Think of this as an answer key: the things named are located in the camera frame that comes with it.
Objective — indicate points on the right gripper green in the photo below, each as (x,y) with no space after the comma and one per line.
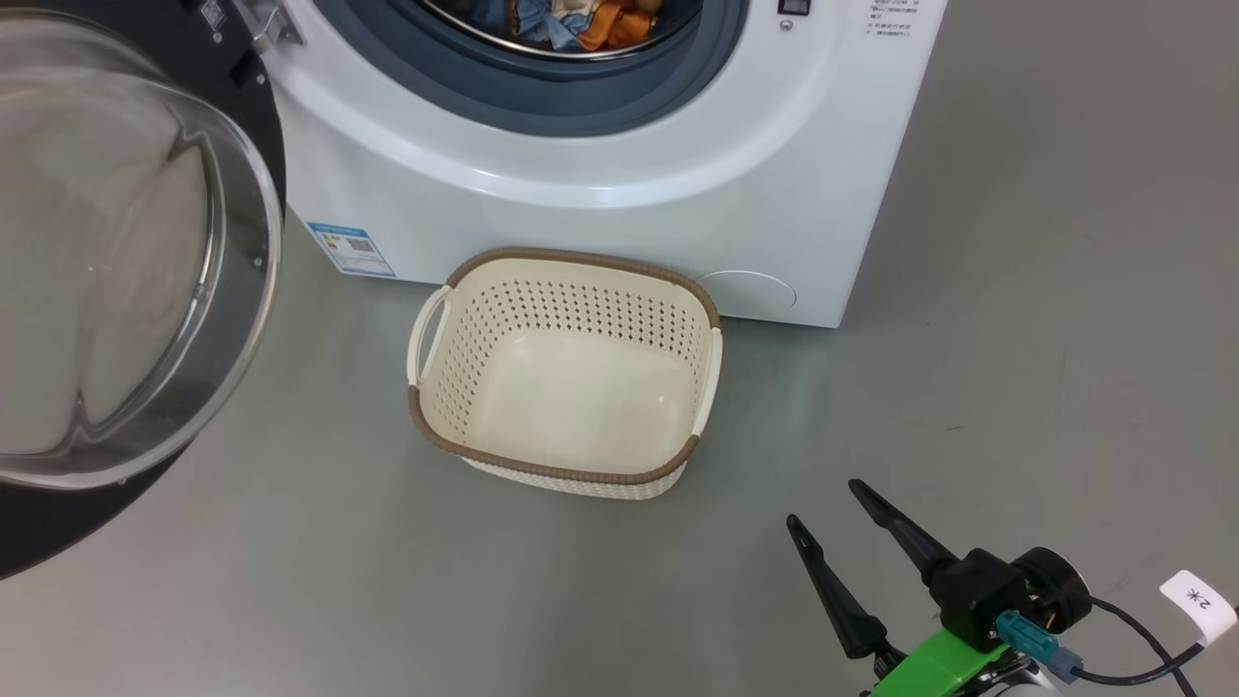
(939,668)

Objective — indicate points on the white front-load washing machine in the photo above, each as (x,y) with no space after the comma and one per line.
(774,174)

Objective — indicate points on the blue garment with orange prints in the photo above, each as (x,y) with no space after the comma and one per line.
(537,24)

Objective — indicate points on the cream perforated basket brown rim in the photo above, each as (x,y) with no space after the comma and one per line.
(571,407)

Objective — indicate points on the blue energy label sticker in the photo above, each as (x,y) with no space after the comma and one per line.
(351,250)

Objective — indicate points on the black round glass washer door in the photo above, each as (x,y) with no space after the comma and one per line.
(126,271)

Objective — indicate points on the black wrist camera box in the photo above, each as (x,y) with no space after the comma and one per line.
(987,595)

